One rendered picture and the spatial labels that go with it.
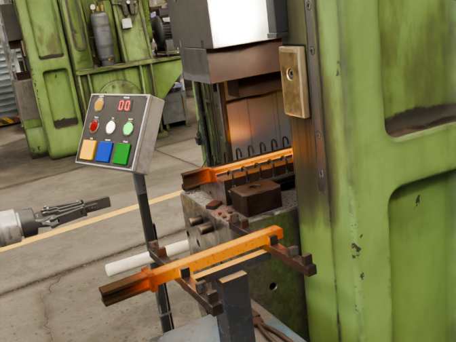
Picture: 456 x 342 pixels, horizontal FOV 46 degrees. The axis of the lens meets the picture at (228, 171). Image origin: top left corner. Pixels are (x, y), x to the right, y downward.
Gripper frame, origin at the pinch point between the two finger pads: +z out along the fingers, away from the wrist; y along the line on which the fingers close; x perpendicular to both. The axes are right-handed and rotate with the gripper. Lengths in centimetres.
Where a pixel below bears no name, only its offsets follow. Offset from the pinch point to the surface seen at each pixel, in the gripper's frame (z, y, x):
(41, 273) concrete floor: -13, -191, -100
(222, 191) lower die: 34.9, 6.1, -3.9
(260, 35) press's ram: 49, 13, 38
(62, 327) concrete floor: -12, -119, -100
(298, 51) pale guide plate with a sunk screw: 47, 33, 35
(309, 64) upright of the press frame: 49, 35, 32
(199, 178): 30.4, 0.7, -0.1
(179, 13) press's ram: 35, -8, 47
